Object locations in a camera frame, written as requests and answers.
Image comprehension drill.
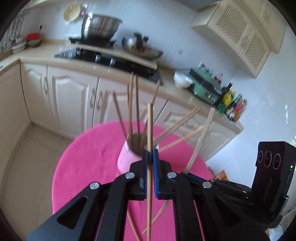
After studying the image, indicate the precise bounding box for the wooden chopstick diagonal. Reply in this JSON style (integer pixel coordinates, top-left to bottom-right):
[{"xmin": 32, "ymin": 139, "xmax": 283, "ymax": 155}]
[{"xmin": 151, "ymin": 198, "xmax": 175, "ymax": 240}]

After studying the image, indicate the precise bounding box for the white bowl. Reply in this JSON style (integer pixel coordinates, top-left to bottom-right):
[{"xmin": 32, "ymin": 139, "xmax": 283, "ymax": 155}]
[{"xmin": 173, "ymin": 71, "xmax": 193, "ymax": 89}]

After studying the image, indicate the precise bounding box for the wooden chopstick long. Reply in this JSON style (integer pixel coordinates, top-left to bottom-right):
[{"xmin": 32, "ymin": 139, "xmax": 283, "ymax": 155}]
[{"xmin": 147, "ymin": 103, "xmax": 153, "ymax": 241}]

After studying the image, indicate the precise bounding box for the pink table cloth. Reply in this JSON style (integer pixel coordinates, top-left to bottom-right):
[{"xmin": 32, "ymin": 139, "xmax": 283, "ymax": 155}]
[{"xmin": 52, "ymin": 121, "xmax": 213, "ymax": 240}]

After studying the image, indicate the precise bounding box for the red container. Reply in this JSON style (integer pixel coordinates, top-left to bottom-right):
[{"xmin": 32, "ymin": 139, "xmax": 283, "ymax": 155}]
[{"xmin": 26, "ymin": 33, "xmax": 41, "ymax": 41}]

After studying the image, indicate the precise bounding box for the yellow green oil bottle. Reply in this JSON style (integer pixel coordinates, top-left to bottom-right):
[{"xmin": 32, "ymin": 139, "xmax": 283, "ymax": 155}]
[{"xmin": 217, "ymin": 88, "xmax": 236, "ymax": 113}]

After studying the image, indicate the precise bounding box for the green electric grill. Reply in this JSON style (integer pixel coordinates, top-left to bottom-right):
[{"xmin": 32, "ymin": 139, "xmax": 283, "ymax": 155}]
[{"xmin": 188, "ymin": 68, "xmax": 222, "ymax": 105}]

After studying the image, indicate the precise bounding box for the round cream steamer plate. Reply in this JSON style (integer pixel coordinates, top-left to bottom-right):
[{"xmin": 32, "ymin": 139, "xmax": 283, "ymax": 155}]
[{"xmin": 63, "ymin": 4, "xmax": 82, "ymax": 22}]

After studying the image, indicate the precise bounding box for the black induction cooker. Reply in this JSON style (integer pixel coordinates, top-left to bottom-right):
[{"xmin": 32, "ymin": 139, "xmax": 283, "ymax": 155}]
[{"xmin": 68, "ymin": 38, "xmax": 116, "ymax": 48}]

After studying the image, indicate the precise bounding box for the black gas hob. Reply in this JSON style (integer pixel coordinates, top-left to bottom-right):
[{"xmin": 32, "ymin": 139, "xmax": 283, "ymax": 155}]
[{"xmin": 54, "ymin": 48, "xmax": 163, "ymax": 86}]

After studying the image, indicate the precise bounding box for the steel wok with lid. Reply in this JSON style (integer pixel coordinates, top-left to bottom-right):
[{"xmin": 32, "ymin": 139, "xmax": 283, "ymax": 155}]
[{"xmin": 121, "ymin": 32, "xmax": 164, "ymax": 60}]

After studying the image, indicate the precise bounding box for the steel stock pot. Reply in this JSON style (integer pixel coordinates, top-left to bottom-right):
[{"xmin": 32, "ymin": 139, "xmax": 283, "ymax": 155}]
[{"xmin": 81, "ymin": 13, "xmax": 123, "ymax": 40}]

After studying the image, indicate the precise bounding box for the red cap sauce bottle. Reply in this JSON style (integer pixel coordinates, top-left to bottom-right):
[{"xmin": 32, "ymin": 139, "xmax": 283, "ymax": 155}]
[{"xmin": 232, "ymin": 99, "xmax": 247, "ymax": 122}]

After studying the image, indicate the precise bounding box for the pink cup holder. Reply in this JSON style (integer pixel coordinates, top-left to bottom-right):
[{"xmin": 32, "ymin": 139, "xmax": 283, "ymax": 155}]
[{"xmin": 117, "ymin": 133, "xmax": 147, "ymax": 174}]

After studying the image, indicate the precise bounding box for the dark sauce bottle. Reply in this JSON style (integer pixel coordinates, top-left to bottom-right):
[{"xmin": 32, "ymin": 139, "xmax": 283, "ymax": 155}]
[{"xmin": 225, "ymin": 94, "xmax": 243, "ymax": 118}]

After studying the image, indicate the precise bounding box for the orange snack package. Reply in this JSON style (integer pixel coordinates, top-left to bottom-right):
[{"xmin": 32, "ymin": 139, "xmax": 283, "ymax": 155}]
[{"xmin": 214, "ymin": 170, "xmax": 228, "ymax": 181}]

